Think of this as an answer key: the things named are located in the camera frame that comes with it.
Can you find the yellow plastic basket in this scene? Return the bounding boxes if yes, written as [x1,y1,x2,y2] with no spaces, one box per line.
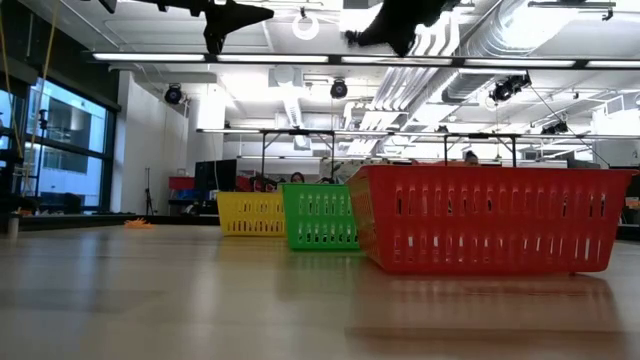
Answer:
[216,191,286,238]

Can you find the white ceiling ring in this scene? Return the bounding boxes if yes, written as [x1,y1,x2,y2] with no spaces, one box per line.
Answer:
[291,10,321,42]

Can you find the black aluminium table frame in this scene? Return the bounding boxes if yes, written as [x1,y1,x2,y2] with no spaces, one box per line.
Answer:
[18,213,640,242]

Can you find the large dark-framed window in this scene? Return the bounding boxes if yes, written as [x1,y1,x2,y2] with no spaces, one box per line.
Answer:
[0,74,117,214]

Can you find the red plastic basket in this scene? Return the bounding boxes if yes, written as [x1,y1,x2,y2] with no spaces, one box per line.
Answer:
[345,165,639,276]

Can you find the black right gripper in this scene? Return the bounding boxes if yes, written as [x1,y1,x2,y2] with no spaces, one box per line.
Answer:
[358,0,450,58]

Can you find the red storage bin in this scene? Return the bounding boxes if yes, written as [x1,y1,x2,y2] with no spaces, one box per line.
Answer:
[167,175,196,192]

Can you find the long black linear light fixture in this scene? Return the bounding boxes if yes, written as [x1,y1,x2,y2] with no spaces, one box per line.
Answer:
[82,49,640,71]

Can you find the black metal rig frame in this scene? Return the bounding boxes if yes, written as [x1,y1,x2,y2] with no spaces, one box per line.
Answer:
[259,128,337,180]
[442,132,519,169]

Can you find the thin black tripod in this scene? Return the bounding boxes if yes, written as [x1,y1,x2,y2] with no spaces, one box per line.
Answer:
[142,166,155,217]

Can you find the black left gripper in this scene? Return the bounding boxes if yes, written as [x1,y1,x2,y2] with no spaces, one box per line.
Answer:
[203,0,276,55]

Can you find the black monitor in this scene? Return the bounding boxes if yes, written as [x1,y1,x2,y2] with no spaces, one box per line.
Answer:
[193,158,239,194]

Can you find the black spotlight cluster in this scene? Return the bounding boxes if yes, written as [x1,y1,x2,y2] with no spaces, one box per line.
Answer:
[488,73,533,104]

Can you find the black ceiling rail fixture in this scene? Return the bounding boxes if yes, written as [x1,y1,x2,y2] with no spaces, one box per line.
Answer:
[527,0,617,22]

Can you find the silver ventilation duct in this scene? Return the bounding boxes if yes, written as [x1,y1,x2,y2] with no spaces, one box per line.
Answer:
[439,0,556,104]

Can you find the green plastic basket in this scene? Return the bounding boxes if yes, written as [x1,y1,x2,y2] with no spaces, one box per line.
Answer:
[277,182,362,252]

